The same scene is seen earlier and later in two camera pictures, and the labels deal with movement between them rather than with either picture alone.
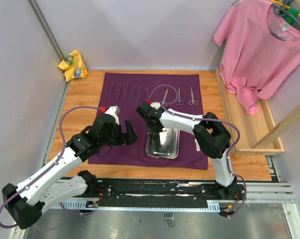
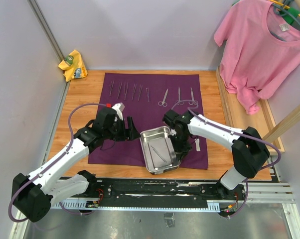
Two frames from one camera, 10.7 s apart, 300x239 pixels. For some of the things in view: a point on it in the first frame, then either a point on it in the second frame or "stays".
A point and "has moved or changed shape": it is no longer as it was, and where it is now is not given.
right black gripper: x=150 y=131 to x=180 y=151
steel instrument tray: x=164 y=144 has moved or changed shape
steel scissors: x=164 y=103 stays
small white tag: x=197 y=145 stays
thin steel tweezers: x=111 y=87 stays
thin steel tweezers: x=140 y=91 stays
